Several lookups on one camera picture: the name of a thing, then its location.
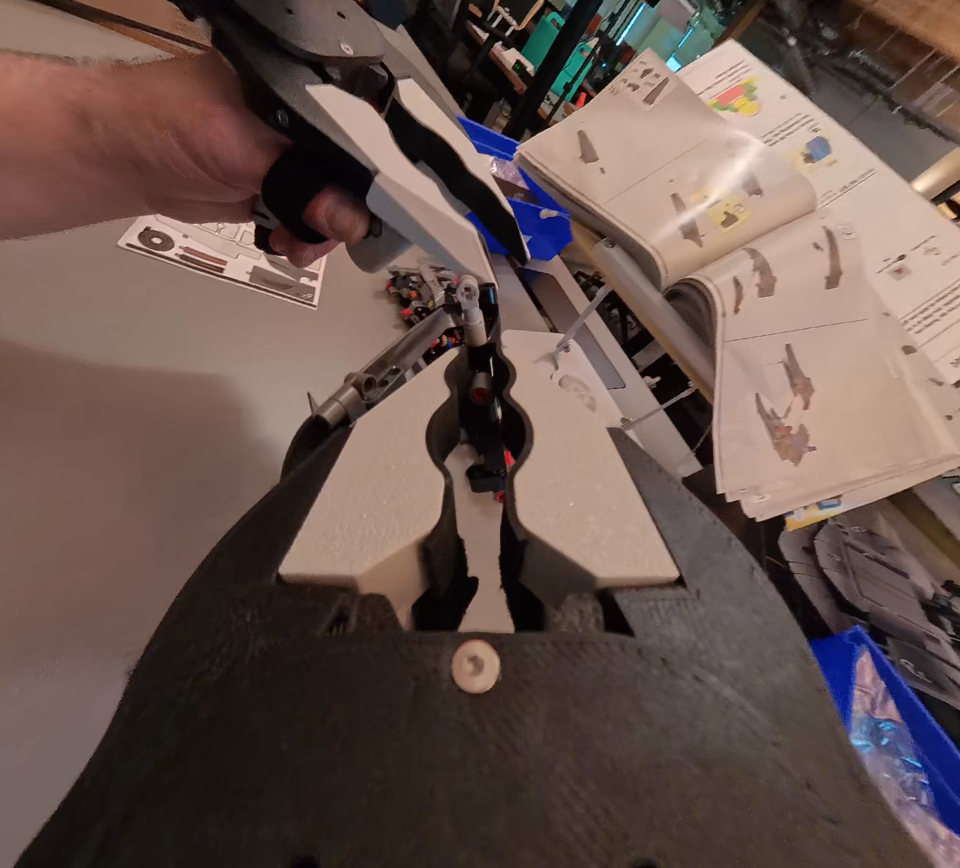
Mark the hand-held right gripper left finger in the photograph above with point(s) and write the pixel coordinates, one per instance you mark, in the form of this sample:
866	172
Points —
367	493

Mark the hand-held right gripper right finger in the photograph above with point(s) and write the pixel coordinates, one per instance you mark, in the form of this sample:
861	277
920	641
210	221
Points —
592	493

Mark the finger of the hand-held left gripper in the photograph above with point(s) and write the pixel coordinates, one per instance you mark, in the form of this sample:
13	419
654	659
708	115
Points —
420	207
465	155

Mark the small black lego subassembly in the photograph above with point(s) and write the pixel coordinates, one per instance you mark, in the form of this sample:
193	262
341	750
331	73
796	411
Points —
480	388

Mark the large lego car chassis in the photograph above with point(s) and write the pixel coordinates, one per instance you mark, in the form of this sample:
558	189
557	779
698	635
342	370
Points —
420	290

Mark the lego sticker sheet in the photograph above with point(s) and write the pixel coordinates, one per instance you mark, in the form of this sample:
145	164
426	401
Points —
217	260

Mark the dark lego set box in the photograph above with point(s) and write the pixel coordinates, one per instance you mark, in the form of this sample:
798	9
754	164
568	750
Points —
877	598

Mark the person's left hand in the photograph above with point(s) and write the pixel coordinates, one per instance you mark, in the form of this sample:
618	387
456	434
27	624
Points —
180	140

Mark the white book stand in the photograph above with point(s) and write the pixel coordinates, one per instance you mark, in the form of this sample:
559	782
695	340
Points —
585	395

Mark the blue parts bin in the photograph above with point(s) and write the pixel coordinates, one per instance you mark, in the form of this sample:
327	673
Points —
540	237
840	673

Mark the black pole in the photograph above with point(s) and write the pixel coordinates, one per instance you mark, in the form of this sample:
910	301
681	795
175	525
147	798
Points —
585	12

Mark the open instruction booklet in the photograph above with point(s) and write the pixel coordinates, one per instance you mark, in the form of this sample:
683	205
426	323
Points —
750	283

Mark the white task instruction sheet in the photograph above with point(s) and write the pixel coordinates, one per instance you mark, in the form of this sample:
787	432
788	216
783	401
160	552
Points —
862	155

